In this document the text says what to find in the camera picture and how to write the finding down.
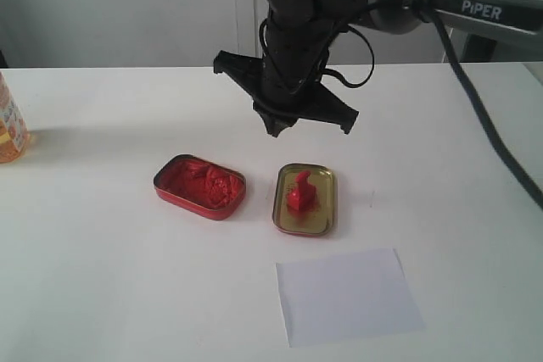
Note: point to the red plastic stamp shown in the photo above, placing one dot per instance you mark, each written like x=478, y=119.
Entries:
x=304, y=193

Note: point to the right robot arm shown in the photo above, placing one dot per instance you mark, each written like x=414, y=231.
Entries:
x=518, y=22

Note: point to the grey cabinet doors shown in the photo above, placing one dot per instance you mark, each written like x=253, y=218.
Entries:
x=127, y=33

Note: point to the red ink paste tin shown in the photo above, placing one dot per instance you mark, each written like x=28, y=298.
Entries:
x=200, y=186

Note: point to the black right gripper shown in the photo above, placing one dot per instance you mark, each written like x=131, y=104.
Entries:
x=285, y=85

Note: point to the orange transparent bottle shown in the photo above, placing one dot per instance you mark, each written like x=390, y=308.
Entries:
x=14, y=133

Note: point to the gold tin lid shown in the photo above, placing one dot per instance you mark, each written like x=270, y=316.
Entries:
x=319, y=218

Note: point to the white paper sheet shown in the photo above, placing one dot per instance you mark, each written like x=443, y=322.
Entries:
x=346, y=296

